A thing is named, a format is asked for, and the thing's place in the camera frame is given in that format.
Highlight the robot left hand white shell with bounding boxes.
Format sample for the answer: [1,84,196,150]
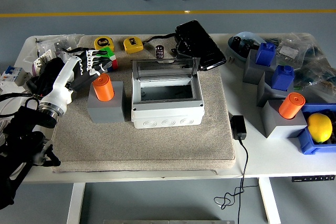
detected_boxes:
[41,47,110,116]

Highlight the orange cylinder battery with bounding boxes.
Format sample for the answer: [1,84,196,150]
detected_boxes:
[278,92,307,120]
[91,73,116,102]

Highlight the white junction box clear lid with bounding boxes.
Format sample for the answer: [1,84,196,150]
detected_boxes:
[130,57,205,130]

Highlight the black cloth bundle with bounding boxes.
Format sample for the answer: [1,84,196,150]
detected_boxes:
[26,57,70,96]

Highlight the white labelled packet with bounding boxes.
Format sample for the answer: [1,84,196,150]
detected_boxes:
[36,49,55,65]

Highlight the white socket module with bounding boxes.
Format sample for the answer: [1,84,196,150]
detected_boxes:
[19,72,32,86]

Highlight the clear bags of metal parts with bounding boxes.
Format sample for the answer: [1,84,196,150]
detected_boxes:
[23,34,85,78]

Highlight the grey block with round hole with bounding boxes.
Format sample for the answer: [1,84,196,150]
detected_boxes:
[262,99,308,139]
[88,80,125,124]

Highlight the large colourful puzzle cube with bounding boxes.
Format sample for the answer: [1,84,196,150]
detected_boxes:
[98,46,119,73]

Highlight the yellow tape measure 5m label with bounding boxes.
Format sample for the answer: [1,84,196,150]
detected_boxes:
[93,36,116,51]

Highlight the yellow tape measure black clip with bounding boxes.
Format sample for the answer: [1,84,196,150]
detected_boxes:
[123,37,144,55]

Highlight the grey-brown table mat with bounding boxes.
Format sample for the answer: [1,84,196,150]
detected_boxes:
[51,34,236,174]

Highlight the white table leg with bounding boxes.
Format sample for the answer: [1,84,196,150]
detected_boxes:
[258,177,281,224]
[67,183,86,224]

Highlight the black zip case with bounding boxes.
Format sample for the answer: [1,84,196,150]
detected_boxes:
[172,19,227,72]

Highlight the black power adapter plug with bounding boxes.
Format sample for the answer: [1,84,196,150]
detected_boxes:
[230,115,247,141]

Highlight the black relay component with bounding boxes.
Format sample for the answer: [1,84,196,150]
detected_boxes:
[240,39,259,57]

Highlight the grey block with square hole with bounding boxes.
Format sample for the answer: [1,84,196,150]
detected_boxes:
[256,70,302,108]
[242,49,278,86]

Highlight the light blue bowl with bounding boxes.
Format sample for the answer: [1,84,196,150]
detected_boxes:
[227,31,266,63]

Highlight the blue square peg block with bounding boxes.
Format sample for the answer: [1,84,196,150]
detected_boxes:
[270,65,295,91]
[255,42,277,67]

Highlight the clear bags of electronic parts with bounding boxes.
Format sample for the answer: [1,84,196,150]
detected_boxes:
[265,33,336,104]

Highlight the blue plastic bin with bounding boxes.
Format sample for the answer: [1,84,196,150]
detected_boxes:
[297,103,336,155]

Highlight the yellow lemon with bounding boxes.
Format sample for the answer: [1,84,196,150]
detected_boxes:
[307,113,333,144]

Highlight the black table control panel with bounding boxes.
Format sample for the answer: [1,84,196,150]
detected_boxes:
[291,175,336,183]

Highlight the black tape measure strap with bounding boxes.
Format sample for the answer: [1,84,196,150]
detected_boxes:
[59,47,91,53]

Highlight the white circuit breaker blue switch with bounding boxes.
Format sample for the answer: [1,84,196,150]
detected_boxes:
[0,66,30,93]

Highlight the black case strap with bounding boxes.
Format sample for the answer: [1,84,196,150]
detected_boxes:
[143,33,177,45]

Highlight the black adapter cord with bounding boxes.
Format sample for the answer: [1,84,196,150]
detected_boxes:
[214,138,259,224]

